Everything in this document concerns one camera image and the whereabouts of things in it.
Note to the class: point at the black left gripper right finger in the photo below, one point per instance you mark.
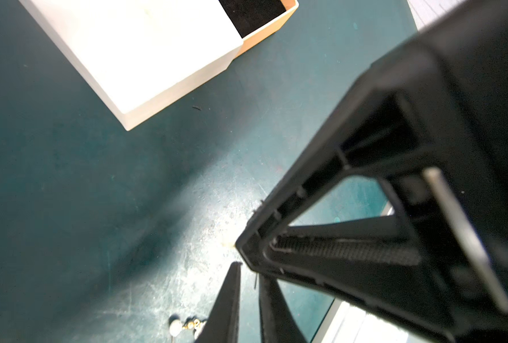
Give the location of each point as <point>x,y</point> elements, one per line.
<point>276,321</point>

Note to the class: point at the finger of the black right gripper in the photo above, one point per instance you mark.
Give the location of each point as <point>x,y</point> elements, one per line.
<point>440,275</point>

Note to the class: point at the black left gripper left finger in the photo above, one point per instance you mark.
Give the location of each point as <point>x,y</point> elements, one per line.
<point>223,322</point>

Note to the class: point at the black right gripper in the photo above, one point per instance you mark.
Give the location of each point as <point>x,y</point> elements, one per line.
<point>443,99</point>

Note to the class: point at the cream drawer jewelry box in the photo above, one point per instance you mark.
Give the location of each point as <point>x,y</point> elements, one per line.
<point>139,57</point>

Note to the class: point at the green table mat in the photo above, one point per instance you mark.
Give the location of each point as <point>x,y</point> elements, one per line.
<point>105,234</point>

